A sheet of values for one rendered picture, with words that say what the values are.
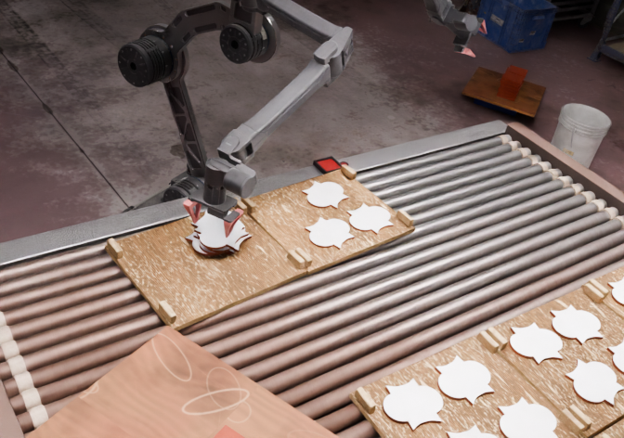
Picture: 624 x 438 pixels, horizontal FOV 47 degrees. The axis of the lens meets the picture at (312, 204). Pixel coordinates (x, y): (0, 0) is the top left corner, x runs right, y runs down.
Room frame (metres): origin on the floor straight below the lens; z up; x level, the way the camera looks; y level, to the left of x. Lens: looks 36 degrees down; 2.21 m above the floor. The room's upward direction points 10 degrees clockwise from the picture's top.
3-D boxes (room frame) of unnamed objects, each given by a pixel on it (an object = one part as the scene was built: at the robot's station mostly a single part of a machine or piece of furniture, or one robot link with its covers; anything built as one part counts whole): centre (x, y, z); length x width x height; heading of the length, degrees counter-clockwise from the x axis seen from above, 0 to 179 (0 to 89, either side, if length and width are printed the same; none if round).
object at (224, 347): (1.51, -0.24, 0.90); 1.95 x 0.05 x 0.05; 130
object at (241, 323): (1.54, -0.21, 0.90); 1.95 x 0.05 x 0.05; 130
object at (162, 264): (1.45, 0.25, 0.93); 0.41 x 0.35 x 0.02; 135
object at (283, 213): (1.74, -0.05, 0.93); 0.41 x 0.35 x 0.02; 134
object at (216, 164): (1.46, 0.24, 1.20); 0.07 x 0.06 x 0.07; 63
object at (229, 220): (1.45, 0.21, 1.07); 0.07 x 0.07 x 0.09; 70
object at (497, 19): (5.95, -1.38, 0.19); 0.50 x 0.41 x 0.37; 36
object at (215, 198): (1.46, 0.24, 1.14); 0.10 x 0.07 x 0.07; 70
